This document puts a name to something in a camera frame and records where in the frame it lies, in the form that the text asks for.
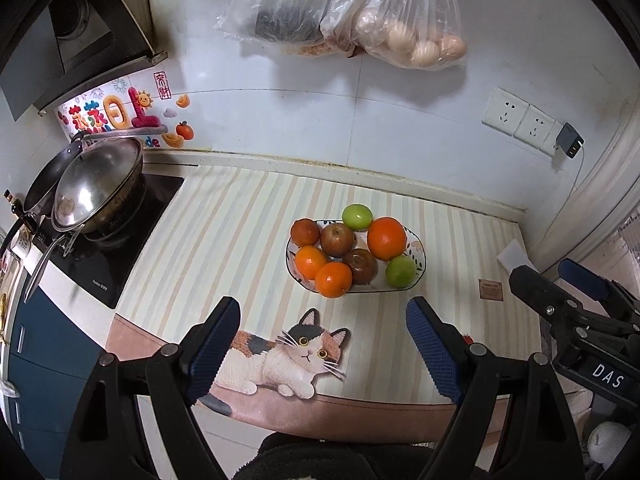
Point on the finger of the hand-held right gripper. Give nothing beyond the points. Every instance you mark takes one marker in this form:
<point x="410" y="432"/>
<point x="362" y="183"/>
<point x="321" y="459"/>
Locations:
<point x="545" y="295"/>
<point x="585" y="277"/>

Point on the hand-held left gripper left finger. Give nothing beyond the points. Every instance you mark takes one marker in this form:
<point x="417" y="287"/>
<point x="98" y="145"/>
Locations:
<point x="210" y="355"/>

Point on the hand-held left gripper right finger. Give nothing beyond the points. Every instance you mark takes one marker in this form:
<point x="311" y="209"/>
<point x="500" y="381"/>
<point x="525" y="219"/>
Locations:
<point x="435" y="350"/>

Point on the green apple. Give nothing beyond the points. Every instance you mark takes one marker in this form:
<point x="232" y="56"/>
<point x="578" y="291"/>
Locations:
<point x="357" y="216"/>
<point x="400" y="270"/>

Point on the oval floral ceramic plate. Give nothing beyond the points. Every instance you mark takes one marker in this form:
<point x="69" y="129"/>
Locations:
<point x="419" y="255"/>

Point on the dark red apple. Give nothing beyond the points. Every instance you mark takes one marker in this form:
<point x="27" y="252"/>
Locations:
<point x="362" y="266"/>

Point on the large orange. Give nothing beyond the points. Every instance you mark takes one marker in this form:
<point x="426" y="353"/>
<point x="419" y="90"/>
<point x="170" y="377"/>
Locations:
<point x="386" y="238"/>

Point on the medium orange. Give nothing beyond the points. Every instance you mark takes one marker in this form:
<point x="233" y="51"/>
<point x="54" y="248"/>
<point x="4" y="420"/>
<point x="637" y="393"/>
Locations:
<point x="333" y="279"/>

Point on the small orange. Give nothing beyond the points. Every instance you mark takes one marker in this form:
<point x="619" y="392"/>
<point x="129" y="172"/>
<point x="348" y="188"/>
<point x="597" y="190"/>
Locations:
<point x="311" y="261"/>

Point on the brownish red apple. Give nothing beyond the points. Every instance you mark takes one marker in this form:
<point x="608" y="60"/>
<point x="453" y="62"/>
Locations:
<point x="337" y="238"/>

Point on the reddish orange apple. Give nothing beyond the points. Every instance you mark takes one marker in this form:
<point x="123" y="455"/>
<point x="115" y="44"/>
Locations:
<point x="305" y="232"/>

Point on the brown cloth label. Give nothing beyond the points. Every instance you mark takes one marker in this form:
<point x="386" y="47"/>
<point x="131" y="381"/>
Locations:
<point x="490" y="290"/>

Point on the white cloth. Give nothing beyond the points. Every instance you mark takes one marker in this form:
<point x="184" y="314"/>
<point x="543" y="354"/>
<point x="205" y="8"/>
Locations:
<point x="607" y="442"/>

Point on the striped cat print tablecloth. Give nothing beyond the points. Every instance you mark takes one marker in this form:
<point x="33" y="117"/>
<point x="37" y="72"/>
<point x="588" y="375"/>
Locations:
<point x="235" y="240"/>

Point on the black glass cooktop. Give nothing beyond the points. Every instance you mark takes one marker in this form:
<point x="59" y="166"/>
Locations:
<point x="125" y="270"/>

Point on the grey plug charger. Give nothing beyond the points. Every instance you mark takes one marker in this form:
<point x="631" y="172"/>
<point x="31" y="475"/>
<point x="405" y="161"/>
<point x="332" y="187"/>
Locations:
<point x="569" y="140"/>

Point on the blue kitchen cabinet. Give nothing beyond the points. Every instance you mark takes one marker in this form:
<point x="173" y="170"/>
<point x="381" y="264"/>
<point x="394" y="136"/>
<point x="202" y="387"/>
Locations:
<point x="55" y="350"/>

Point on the person's black fleece clothing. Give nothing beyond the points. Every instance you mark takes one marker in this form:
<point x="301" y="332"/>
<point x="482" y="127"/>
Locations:
<point x="325" y="460"/>

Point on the steel wok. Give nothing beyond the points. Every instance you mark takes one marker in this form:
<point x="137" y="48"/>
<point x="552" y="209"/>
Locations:
<point x="125" y="210"/>

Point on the steel wok lid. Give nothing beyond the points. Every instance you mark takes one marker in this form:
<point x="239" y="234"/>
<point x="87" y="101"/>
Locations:
<point x="95" y="185"/>

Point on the dark frying pan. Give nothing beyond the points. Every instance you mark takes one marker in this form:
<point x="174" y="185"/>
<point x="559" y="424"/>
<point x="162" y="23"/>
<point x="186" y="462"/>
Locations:
<point x="47" y="180"/>

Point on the plastic bag of eggs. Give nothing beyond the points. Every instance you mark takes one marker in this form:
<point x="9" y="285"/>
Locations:
<point x="415" y="35"/>

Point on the plastic bag with dark contents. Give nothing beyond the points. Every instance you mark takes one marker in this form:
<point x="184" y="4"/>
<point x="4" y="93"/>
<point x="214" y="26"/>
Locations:
<point x="285" y="10"/>

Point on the black range hood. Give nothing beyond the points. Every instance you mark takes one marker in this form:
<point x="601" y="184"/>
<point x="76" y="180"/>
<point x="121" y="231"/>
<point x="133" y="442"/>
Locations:
<point x="100" y="15"/>

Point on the persimmon wall sticker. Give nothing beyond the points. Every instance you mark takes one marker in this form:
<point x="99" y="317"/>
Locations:
<point x="184" y="130"/>

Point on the colourful character wall sticker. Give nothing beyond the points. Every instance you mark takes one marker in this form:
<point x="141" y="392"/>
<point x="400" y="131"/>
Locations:
<point x="110" y="115"/>

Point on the red stamp wall sticker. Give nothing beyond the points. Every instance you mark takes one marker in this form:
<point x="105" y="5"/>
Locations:
<point x="162" y="82"/>

